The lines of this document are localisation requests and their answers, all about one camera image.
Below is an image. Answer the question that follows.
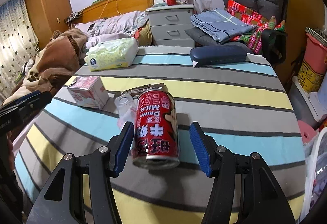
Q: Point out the yellow tissue pack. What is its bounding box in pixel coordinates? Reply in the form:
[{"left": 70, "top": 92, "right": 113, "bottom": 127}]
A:
[{"left": 84, "top": 37, "right": 140, "bottom": 72}]

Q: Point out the yellow cable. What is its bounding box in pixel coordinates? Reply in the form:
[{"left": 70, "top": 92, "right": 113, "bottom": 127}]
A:
[{"left": 101, "top": 0, "right": 124, "bottom": 20}]

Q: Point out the red plaid blanket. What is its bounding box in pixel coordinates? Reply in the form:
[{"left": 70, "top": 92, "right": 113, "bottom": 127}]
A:
[{"left": 225, "top": 0, "right": 286, "bottom": 55}]

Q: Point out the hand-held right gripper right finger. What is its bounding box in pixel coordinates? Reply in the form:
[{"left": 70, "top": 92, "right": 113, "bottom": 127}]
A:
[{"left": 189, "top": 121, "right": 297, "bottom": 224}]

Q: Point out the pink plastic stool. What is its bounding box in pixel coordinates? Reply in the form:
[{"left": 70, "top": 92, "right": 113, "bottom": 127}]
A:
[{"left": 297, "top": 120, "right": 320, "bottom": 144}]

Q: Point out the pink floral quilt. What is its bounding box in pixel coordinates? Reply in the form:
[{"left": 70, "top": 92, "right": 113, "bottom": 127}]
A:
[{"left": 73, "top": 11, "right": 150, "bottom": 48}]

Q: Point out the person's left forearm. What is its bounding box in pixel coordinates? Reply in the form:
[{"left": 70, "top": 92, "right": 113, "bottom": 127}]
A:
[{"left": 0, "top": 132, "right": 25, "bottom": 214}]

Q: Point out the navy glasses case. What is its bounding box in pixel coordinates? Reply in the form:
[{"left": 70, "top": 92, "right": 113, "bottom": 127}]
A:
[{"left": 190, "top": 45, "right": 248, "bottom": 68}]

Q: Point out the white plastic bag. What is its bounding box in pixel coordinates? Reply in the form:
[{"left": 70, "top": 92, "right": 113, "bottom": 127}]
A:
[{"left": 191, "top": 0, "right": 212, "bottom": 12}]

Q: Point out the yellow patterned tin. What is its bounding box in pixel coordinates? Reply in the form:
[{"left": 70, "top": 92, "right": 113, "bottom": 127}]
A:
[{"left": 297, "top": 59, "right": 327, "bottom": 94}]

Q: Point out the folded blue cloth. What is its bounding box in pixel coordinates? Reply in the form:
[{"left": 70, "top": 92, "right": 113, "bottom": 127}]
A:
[{"left": 190, "top": 8, "right": 256, "bottom": 44}]

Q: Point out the grey bedside cabinet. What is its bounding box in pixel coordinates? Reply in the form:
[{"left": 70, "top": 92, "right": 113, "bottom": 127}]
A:
[{"left": 146, "top": 4, "right": 196, "bottom": 48}]

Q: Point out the pink bucket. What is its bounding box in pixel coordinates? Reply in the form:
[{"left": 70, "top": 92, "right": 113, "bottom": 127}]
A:
[{"left": 304, "top": 32, "right": 327, "bottom": 74}]

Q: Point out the red cartoon milk can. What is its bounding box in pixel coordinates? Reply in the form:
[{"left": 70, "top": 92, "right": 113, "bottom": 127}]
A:
[{"left": 131, "top": 89, "right": 180, "bottom": 169}]

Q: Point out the clear plastic cup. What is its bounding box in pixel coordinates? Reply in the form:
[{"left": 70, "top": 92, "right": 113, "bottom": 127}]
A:
[{"left": 114, "top": 94, "right": 138, "bottom": 129}]

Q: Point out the pale blue storage box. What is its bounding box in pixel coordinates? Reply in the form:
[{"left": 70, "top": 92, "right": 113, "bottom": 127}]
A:
[{"left": 289, "top": 76, "right": 327, "bottom": 122}]

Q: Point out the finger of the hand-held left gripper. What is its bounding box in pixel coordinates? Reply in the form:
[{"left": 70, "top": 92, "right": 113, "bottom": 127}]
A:
[{"left": 0, "top": 90, "right": 53, "bottom": 118}]

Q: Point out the patterned curtain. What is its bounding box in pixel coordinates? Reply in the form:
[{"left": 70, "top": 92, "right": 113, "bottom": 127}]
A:
[{"left": 0, "top": 0, "right": 40, "bottom": 102}]

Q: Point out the wooden wardrobe with stars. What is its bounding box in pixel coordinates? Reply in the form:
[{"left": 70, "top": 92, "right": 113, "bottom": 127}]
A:
[{"left": 24, "top": 0, "right": 73, "bottom": 43}]

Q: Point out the white power strip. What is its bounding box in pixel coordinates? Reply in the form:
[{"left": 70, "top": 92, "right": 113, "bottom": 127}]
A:
[{"left": 67, "top": 11, "right": 83, "bottom": 21}]

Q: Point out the brown fleece blanket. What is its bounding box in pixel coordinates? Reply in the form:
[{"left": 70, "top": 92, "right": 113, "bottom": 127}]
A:
[{"left": 8, "top": 29, "right": 90, "bottom": 104}]

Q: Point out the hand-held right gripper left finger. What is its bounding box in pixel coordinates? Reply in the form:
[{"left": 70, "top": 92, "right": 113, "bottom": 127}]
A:
[{"left": 27, "top": 121, "right": 135, "bottom": 224}]

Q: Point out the grey foil wrapper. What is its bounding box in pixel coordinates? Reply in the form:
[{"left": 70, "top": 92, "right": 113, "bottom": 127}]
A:
[{"left": 120, "top": 83, "right": 165, "bottom": 95}]

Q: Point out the pink milk carton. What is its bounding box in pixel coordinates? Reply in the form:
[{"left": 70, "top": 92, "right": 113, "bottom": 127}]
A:
[{"left": 67, "top": 76, "right": 110, "bottom": 109}]

